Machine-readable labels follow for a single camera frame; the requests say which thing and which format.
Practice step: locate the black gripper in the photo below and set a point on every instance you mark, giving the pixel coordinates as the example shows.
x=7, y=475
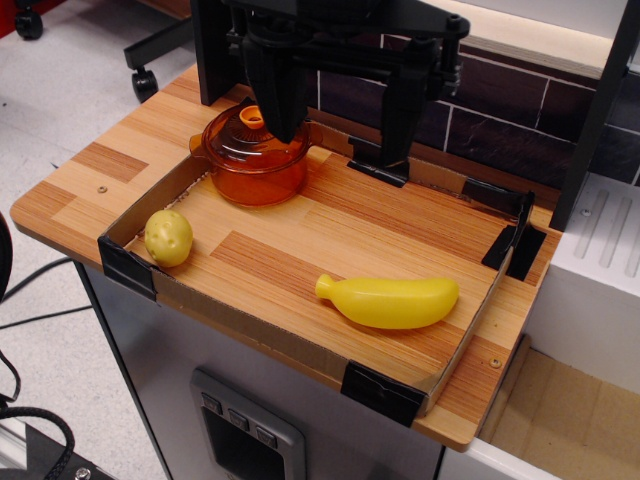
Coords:
x=411, y=46

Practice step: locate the orange transparent pot lid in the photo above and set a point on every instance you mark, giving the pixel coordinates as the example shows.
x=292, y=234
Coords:
x=239, y=140

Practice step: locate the orange transparent toy pot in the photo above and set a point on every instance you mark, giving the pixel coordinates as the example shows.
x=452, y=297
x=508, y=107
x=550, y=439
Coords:
x=258, y=188

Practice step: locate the black office chair base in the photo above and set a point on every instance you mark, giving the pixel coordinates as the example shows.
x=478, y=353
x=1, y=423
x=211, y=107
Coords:
x=151, y=48

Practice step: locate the yellow toy banana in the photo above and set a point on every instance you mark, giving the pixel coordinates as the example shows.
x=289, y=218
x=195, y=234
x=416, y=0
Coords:
x=390, y=304

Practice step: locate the yellow toy potato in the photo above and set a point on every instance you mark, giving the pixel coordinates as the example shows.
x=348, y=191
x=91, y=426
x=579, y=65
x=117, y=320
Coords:
x=168, y=238

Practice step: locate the cardboard fence with black tape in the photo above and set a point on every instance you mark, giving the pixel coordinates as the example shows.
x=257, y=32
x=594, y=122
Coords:
x=251, y=273

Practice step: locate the black caster wheel top left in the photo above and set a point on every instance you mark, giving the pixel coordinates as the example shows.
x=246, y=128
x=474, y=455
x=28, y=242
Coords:
x=28, y=23

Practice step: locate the white toy sink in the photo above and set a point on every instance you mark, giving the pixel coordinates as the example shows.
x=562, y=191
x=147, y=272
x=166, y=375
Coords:
x=586, y=314

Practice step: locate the grey toy oven panel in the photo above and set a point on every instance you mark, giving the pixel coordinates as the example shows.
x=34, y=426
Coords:
x=246, y=441

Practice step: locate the black vertical post left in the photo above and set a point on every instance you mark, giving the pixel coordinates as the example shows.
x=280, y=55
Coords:
x=218, y=64

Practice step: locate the black vertical post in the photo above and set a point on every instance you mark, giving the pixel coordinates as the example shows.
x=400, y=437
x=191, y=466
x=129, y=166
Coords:
x=617, y=65
x=218, y=64

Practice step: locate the black vertical post right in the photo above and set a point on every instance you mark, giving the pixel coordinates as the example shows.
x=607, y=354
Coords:
x=617, y=65

